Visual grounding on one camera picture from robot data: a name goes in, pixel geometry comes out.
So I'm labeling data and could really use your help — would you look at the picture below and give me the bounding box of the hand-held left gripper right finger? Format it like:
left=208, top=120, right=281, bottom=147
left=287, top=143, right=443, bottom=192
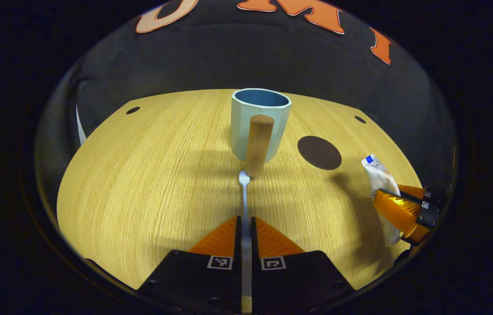
left=251, top=217, right=356, bottom=315

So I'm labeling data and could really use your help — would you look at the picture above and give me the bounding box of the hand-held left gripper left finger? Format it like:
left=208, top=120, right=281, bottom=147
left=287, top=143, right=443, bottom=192
left=137, top=216, right=243, bottom=315

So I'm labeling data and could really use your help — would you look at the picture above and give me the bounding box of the white toothbrush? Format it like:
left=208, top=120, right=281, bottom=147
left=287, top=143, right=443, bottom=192
left=238, top=171, right=253, bottom=313

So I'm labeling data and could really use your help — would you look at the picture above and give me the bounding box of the white toothpaste tube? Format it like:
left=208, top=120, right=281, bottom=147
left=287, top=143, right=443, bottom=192
left=361, top=154, right=404, bottom=248

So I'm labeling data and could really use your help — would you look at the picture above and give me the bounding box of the round dark brown coaster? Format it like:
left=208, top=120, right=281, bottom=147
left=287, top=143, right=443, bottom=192
left=297, top=136, right=342, bottom=170

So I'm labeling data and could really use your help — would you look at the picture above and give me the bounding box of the light blue cup wooden handle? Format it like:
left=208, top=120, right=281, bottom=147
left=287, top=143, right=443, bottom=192
left=230, top=88, right=293, bottom=178

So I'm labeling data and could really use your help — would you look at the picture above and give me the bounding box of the black backdrop cloth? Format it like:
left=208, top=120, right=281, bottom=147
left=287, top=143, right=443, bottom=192
left=36, top=0, right=457, bottom=206

